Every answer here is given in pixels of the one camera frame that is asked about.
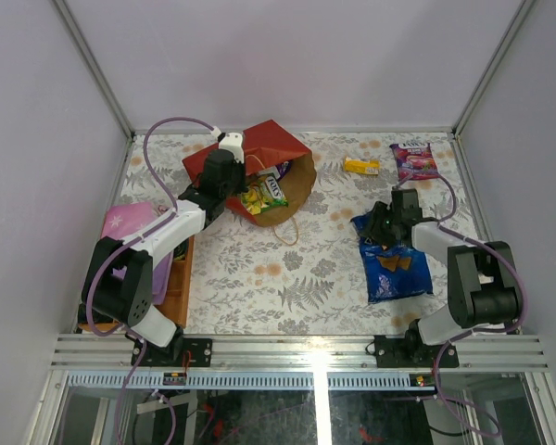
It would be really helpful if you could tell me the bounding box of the blue silver chips bag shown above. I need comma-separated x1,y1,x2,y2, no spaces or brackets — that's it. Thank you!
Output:
350,213,433,304

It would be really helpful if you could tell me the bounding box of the green candy bag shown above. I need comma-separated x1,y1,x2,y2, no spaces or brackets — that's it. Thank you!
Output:
240,173,288,215

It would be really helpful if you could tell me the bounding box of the red paper bag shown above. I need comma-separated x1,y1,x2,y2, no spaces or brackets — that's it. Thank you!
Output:
181,119,318,246

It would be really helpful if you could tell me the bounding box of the purple candy bag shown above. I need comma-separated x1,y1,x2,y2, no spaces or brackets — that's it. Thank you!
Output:
274,160,292,181
389,143,439,181

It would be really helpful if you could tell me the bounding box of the yellow snack bag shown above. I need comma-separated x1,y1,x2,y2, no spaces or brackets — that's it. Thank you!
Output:
343,157,380,176

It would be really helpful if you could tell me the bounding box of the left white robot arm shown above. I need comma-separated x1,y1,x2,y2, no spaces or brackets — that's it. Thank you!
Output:
82,147,246,366

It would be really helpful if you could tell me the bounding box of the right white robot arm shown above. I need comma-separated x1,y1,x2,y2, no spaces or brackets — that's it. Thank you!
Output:
365,189,526,366

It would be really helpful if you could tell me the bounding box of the purple pink cloth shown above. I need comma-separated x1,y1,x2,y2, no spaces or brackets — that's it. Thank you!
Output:
101,202,173,305

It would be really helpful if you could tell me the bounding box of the wooden tray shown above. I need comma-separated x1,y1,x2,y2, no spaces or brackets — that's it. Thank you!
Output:
77,236,195,332

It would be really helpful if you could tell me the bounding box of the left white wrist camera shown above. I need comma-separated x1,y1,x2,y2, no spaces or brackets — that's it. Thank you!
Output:
210,126,245,164

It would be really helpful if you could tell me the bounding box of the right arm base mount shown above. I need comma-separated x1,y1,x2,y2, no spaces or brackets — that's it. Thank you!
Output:
373,336,442,369

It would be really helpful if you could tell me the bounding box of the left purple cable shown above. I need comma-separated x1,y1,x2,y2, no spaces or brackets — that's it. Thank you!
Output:
83,115,221,445

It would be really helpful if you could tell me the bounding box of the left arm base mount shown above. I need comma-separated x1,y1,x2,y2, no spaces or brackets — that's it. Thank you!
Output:
139,337,213,369

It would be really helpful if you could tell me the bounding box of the aluminium front rail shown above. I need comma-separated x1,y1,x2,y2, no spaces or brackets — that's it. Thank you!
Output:
49,334,550,374

